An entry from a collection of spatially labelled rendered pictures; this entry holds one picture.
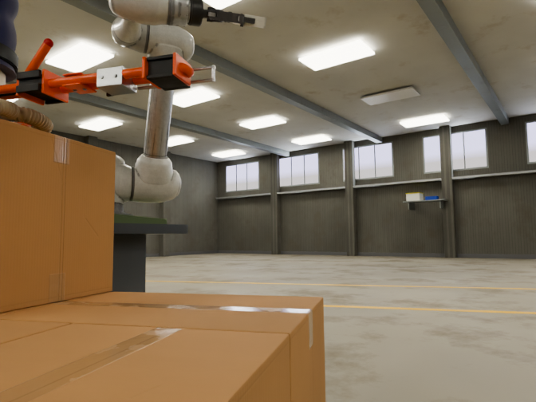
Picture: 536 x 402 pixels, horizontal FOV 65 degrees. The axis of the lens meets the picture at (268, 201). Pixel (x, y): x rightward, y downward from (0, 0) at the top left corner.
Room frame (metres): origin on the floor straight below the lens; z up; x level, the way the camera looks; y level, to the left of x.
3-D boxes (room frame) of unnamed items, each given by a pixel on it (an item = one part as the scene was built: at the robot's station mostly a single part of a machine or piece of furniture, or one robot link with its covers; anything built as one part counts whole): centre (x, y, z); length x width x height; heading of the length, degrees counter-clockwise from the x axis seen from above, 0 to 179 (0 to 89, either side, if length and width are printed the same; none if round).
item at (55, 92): (1.02, 0.56, 1.07); 0.10 x 0.08 x 0.06; 164
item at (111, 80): (0.96, 0.35, 1.06); 0.07 x 0.07 x 0.04; 74
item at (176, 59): (0.92, 0.23, 1.07); 0.08 x 0.07 x 0.05; 74
